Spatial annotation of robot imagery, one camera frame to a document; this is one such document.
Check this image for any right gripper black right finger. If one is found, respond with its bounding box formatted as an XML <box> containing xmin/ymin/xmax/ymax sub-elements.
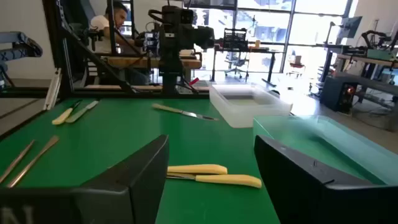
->
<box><xmin>254</xmin><ymin>134</ymin><xmax>398</xmax><ymax>224</ymax></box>

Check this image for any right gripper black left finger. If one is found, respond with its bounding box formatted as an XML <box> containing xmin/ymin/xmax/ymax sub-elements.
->
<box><xmin>0</xmin><ymin>134</ymin><xmax>170</xmax><ymax>224</ymax></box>

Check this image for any cream handled table knife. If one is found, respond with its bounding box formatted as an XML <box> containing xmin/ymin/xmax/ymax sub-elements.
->
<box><xmin>167</xmin><ymin>164</ymin><xmax>228</xmax><ymax>175</ymax></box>
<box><xmin>166</xmin><ymin>172</ymin><xmax>262</xmax><ymax>189</ymax></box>
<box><xmin>51</xmin><ymin>99</ymin><xmax>83</xmax><ymax>126</ymax></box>
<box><xmin>151</xmin><ymin>103</ymin><xmax>220</xmax><ymax>121</ymax></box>

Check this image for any wooden utensil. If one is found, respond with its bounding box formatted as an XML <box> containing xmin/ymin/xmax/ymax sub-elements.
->
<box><xmin>6</xmin><ymin>134</ymin><xmax>60</xmax><ymax>189</ymax></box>

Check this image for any wooden workbench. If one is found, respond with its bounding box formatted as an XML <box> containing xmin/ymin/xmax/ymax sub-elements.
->
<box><xmin>83</xmin><ymin>55</ymin><xmax>203</xmax><ymax>91</ymax></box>

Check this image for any teal plastic bin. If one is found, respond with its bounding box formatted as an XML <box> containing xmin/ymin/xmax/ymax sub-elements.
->
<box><xmin>252</xmin><ymin>114</ymin><xmax>398</xmax><ymax>187</ymax></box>

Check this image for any grey office chair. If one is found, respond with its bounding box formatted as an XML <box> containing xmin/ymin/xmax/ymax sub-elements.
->
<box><xmin>224</xmin><ymin>51</ymin><xmax>250</xmax><ymax>79</ymax></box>

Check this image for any person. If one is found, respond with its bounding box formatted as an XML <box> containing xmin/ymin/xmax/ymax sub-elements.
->
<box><xmin>89</xmin><ymin>1</ymin><xmax>150</xmax><ymax>85</ymax></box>

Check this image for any green table mat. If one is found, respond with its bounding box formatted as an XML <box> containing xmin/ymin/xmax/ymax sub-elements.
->
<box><xmin>0</xmin><ymin>98</ymin><xmax>282</xmax><ymax>224</ymax></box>

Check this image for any copper coloured knife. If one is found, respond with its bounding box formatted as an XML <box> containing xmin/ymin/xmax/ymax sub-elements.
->
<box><xmin>0</xmin><ymin>139</ymin><xmax>35</xmax><ymax>185</ymax></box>

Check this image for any black office desk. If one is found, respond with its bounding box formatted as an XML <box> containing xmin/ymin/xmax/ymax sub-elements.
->
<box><xmin>211</xmin><ymin>43</ymin><xmax>279</xmax><ymax>88</ymax></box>

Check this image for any clear plastic bin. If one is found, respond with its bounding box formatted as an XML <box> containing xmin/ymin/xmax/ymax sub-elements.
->
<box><xmin>208</xmin><ymin>83</ymin><xmax>294</xmax><ymax>129</ymax></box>

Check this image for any black computer tower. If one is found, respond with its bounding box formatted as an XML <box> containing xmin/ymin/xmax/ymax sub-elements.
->
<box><xmin>319</xmin><ymin>75</ymin><xmax>359</xmax><ymax>114</ymax></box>

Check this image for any silver aluminium bar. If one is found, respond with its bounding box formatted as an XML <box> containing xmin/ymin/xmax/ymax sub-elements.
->
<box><xmin>43</xmin><ymin>67</ymin><xmax>62</xmax><ymax>111</ymax></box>

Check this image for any red chair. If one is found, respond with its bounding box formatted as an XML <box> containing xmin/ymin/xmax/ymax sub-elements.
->
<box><xmin>286</xmin><ymin>55</ymin><xmax>306</xmax><ymax>78</ymax></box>

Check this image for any grey workbench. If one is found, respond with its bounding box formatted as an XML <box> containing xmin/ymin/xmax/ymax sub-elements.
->
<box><xmin>323</xmin><ymin>43</ymin><xmax>398</xmax><ymax>131</ymax></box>

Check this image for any blue chair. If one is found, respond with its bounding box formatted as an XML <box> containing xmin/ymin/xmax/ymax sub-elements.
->
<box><xmin>0</xmin><ymin>30</ymin><xmax>44</xmax><ymax>88</ymax></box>

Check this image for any green box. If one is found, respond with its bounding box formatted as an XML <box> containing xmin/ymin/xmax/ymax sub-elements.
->
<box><xmin>366</xmin><ymin>48</ymin><xmax>396</xmax><ymax>62</ymax></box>

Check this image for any dark computer monitor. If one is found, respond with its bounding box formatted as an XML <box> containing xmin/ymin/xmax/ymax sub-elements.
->
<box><xmin>337</xmin><ymin>15</ymin><xmax>364</xmax><ymax>40</ymax></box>

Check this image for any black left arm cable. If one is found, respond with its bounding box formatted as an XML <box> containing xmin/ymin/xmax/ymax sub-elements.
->
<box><xmin>147</xmin><ymin>8</ymin><xmax>165</xmax><ymax>25</ymax></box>

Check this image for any black wire basket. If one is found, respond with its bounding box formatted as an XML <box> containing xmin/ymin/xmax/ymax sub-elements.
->
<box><xmin>222</xmin><ymin>27</ymin><xmax>249</xmax><ymax>51</ymax></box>

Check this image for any pale green handled knife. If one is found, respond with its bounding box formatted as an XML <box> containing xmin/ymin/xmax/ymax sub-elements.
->
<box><xmin>64</xmin><ymin>100</ymin><xmax>100</xmax><ymax>124</ymax></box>

